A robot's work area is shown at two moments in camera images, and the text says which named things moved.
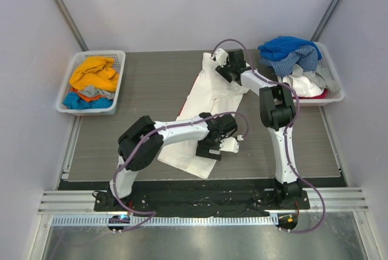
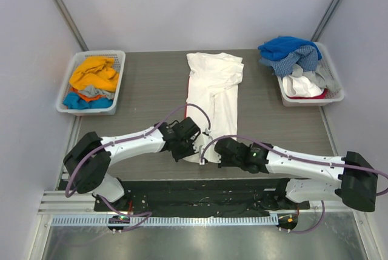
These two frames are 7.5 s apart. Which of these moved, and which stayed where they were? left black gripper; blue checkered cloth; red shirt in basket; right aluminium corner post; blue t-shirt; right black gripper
Moved: right black gripper; left black gripper
Stayed: blue checkered cloth; blue t-shirt; right aluminium corner post; red shirt in basket
